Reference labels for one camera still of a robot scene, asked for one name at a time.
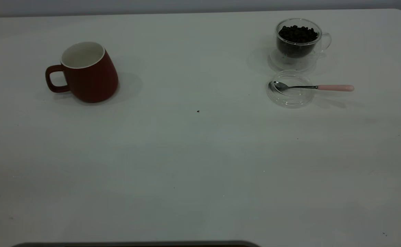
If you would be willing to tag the red ceramic mug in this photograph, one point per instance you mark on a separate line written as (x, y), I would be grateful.
(94, 82)

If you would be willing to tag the dark coffee beans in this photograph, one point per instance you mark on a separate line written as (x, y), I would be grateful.
(297, 36)

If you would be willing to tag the clear glass saucer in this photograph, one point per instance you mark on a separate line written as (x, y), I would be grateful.
(289, 99)
(280, 64)

